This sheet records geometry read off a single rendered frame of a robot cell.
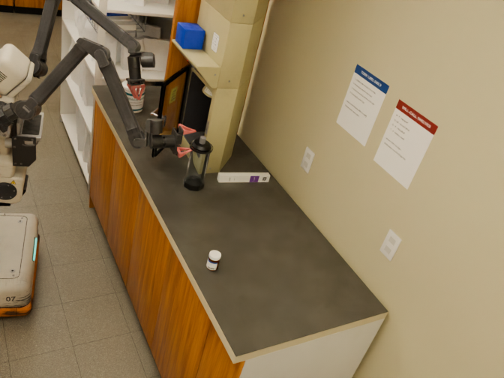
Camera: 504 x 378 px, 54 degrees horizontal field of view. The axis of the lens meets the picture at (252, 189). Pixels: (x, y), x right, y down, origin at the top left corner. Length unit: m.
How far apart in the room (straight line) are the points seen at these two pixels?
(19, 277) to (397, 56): 2.09
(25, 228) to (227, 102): 1.44
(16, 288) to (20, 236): 0.37
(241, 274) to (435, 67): 1.05
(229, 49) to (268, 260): 0.93
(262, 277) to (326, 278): 0.29
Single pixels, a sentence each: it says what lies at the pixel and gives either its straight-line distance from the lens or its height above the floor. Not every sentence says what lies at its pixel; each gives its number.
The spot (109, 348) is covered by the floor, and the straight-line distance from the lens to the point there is 2.89.
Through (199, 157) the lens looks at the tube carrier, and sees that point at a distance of 2.29.
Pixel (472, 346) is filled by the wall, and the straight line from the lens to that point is 1.95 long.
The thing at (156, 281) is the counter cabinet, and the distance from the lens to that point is 2.48.
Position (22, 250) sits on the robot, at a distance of 3.00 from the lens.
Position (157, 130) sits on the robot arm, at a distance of 2.17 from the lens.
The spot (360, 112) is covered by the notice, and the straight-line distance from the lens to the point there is 2.15.
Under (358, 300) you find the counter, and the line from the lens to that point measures 2.11.
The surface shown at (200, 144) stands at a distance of 2.29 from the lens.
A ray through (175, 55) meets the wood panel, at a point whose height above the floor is 1.41.
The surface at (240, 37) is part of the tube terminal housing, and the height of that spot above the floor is 1.65.
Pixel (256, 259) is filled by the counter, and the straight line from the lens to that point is 2.09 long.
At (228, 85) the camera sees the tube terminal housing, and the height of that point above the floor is 1.42.
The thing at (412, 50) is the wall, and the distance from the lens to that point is 1.97.
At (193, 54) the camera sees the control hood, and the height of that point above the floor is 1.51.
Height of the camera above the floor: 2.30
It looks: 33 degrees down
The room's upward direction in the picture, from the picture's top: 16 degrees clockwise
